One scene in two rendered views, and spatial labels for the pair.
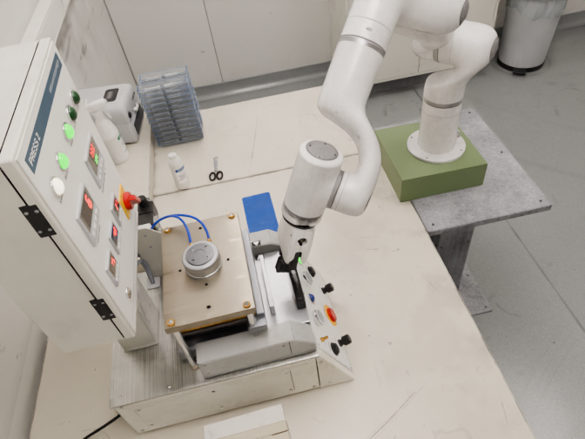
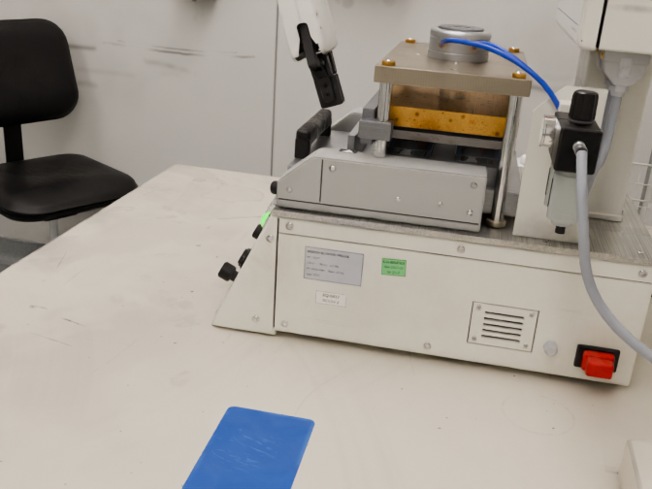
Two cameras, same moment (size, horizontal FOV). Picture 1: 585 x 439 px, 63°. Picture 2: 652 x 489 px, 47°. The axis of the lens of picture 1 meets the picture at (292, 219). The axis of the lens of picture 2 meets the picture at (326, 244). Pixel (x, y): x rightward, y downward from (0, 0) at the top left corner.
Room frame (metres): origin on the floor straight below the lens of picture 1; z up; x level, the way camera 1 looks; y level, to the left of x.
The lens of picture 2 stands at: (1.66, 0.33, 1.24)
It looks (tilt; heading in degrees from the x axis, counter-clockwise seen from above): 22 degrees down; 196
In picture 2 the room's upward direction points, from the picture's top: 4 degrees clockwise
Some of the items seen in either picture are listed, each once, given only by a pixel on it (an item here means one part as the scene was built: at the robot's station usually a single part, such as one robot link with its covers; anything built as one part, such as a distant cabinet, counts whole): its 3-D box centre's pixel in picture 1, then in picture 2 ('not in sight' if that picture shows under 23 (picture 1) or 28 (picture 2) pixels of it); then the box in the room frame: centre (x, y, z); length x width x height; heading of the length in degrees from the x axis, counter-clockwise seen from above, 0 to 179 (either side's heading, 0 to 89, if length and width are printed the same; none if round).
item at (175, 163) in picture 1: (178, 170); not in sight; (1.33, 0.38, 0.82); 0.05 x 0.05 x 0.14
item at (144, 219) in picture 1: (152, 224); (564, 157); (0.85, 0.35, 1.05); 0.15 x 0.05 x 0.15; 6
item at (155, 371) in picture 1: (208, 314); (465, 194); (0.64, 0.23, 0.93); 0.46 x 0.35 x 0.01; 96
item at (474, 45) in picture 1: (459, 64); not in sight; (1.21, -0.55, 1.15); 0.19 x 0.12 x 0.24; 50
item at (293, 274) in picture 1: (294, 278); (314, 132); (0.66, 0.02, 0.99); 0.15 x 0.02 x 0.04; 6
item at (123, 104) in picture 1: (107, 115); not in sight; (1.67, 0.66, 0.88); 0.25 x 0.20 x 0.17; 88
